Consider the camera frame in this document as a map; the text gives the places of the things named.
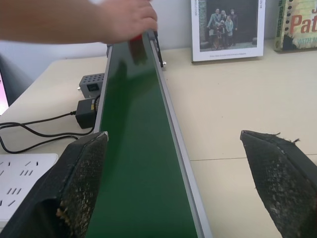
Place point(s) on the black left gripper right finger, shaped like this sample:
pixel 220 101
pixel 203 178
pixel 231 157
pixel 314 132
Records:
pixel 280 178

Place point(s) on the grey perforated control box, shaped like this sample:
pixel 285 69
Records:
pixel 92 85

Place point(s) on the person's bare hand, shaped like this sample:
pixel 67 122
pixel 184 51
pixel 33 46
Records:
pixel 128 21

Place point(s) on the green paperback book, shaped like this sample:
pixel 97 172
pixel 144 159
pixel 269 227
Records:
pixel 296 23

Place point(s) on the white power strip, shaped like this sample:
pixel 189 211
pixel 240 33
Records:
pixel 23 183

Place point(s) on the red block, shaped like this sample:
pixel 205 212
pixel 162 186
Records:
pixel 136 37

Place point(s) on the black power adapter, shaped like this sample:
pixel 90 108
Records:
pixel 86 112

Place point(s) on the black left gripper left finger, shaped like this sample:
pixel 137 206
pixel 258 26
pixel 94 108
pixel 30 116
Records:
pixel 74 183

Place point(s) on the green conveyor belt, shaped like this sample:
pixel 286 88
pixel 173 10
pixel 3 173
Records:
pixel 141 148

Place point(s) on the white framed family photo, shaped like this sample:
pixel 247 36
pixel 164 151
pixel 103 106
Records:
pixel 226 28

